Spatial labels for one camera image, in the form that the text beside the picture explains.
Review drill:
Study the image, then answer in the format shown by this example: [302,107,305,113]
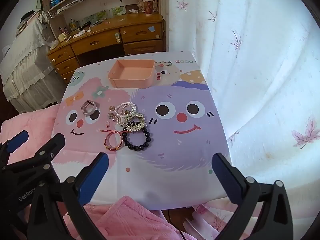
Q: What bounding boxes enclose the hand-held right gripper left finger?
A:
[27,152,110,240]

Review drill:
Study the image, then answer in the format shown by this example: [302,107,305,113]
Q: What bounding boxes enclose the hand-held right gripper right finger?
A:
[211,152,294,240]

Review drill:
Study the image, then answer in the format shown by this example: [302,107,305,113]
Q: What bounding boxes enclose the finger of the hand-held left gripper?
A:
[0,133,66,180]
[0,130,29,166]

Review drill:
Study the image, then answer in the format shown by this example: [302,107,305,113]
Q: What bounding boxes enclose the red string bracelet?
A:
[100,129,125,152]

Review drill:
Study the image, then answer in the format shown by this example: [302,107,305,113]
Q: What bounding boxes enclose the silver white bangle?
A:
[80,100,97,117]

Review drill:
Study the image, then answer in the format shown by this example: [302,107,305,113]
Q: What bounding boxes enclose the gold leaf bracelet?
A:
[124,120,146,132]

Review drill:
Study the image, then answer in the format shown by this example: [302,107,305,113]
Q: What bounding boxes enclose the black bead bracelet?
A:
[126,127,152,151]

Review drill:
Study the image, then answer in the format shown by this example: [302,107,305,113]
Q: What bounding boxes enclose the pearl bracelet with gold beads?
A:
[117,112,145,128]

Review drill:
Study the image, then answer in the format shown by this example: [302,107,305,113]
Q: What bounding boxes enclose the white pearl bracelet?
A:
[115,102,137,117]

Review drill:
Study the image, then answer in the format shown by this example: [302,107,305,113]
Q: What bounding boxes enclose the pink plastic tray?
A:
[108,59,156,89]

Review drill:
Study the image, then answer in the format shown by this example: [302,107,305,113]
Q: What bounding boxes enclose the pink floral bedsheet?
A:
[185,200,253,239]

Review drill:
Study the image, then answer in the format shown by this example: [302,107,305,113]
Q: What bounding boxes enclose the pink quilted blanket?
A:
[0,104,195,240]

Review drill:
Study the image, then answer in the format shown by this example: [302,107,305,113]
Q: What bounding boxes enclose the cartoon printed tablecloth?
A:
[51,51,232,210]

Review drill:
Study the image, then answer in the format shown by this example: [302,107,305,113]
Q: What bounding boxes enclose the bed with white lace cover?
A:
[0,11,65,113]

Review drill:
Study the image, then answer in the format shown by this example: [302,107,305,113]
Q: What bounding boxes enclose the white leaf print curtain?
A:
[167,0,320,230]

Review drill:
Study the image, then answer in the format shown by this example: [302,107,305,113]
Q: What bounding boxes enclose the wooden desk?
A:
[47,12,167,84]

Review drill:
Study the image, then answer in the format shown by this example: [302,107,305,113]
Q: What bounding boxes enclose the red paper cup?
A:
[142,0,153,16]

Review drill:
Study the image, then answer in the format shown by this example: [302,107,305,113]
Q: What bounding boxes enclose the black cable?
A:
[167,209,192,240]

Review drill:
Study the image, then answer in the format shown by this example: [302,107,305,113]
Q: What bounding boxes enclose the white wire rack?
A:
[47,0,90,18]

